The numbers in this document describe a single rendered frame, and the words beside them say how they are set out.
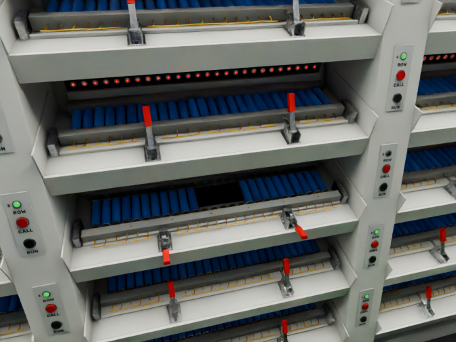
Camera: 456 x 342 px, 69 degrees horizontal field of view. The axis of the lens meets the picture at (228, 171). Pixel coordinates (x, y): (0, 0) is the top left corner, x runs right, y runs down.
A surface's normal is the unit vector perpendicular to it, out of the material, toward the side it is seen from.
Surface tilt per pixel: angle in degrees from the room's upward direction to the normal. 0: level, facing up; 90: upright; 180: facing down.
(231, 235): 22
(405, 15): 90
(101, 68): 113
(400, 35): 90
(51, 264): 90
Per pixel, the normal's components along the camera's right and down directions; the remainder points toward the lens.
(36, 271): 0.23, 0.37
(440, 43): 0.23, 0.70
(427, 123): 0.05, -0.71
